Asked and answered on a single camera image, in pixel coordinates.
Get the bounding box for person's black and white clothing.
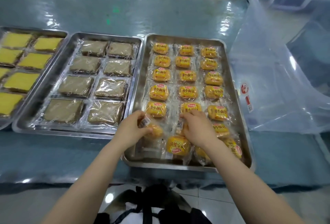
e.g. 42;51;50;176
95;184;213;224

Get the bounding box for clear plastic storage bin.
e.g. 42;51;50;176
228;0;330;135

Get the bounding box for group of brown cake packets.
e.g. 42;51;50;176
35;39;136;126

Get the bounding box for clear plastic table cover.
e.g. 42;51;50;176
0;0;330;189

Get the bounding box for group of yellow cake packets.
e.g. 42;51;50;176
0;32;64;117

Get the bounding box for person's left hand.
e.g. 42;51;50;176
113;110;153;151

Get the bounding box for person's right hand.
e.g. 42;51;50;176
180;110;220;150

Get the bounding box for person's left forearm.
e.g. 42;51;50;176
41;135;129;224

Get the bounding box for rows of yellow bread packs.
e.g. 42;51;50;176
140;41;244;166

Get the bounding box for person's right forearm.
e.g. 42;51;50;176
199;137;307;224

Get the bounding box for metal tray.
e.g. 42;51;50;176
123;34;255;173
0;26;69;130
12;32;144;139

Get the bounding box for yellow bread packet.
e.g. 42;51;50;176
138;117;164;140
175;119;190;136

